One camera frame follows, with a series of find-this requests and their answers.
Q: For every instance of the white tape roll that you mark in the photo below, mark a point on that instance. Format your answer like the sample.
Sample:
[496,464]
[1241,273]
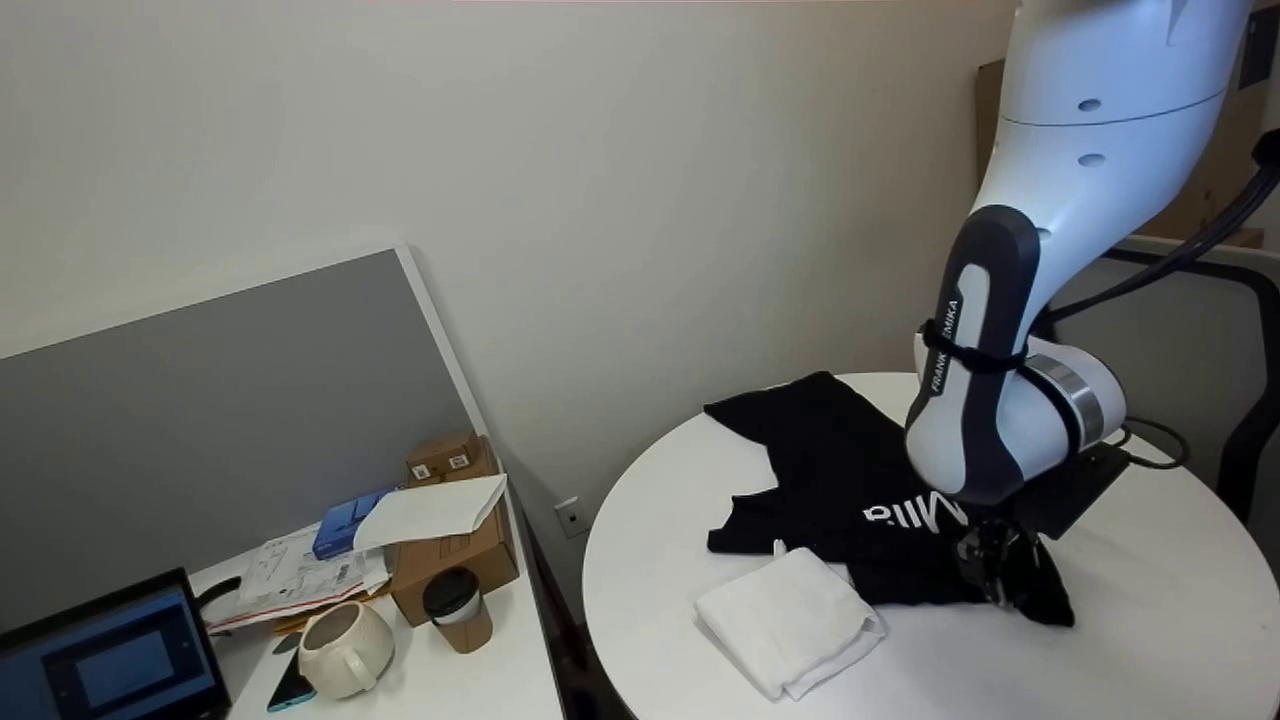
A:
[344,653]

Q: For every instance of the small cardboard box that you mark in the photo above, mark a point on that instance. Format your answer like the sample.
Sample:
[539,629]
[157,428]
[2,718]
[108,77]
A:
[452,459]

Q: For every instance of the white paper booklet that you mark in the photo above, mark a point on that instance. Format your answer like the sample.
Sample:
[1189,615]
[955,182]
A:
[433,515]

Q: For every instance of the brown paper cup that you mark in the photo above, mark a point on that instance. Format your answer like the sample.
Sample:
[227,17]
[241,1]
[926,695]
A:
[460,615]

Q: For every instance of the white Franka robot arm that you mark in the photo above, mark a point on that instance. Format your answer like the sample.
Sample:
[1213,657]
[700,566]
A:
[1105,134]

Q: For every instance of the large cardboard box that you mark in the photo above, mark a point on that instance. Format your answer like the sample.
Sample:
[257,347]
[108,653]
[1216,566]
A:
[415,561]

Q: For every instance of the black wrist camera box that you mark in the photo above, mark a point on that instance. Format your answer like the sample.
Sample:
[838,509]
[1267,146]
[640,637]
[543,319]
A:
[1080,487]

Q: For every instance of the blue cloth item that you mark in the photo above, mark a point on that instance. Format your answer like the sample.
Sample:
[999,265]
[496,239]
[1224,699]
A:
[344,525]

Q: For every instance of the white folded towel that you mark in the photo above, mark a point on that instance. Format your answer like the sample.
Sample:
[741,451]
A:
[785,620]

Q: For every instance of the black printed shirt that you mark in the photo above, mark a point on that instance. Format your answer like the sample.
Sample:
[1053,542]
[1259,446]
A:
[825,455]

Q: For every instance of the stack of printed papers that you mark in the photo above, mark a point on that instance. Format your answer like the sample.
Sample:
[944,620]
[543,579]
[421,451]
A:
[287,572]

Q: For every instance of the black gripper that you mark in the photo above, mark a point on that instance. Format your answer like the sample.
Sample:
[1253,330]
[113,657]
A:
[1004,525]

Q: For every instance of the gray partition panel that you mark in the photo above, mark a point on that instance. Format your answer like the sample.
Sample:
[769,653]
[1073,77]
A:
[203,413]

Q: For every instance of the black office chair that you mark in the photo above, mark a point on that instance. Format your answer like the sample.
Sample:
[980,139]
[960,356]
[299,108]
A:
[1253,400]

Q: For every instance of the black laptop with dark screen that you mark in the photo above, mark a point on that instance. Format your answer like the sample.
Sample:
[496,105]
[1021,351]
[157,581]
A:
[113,660]

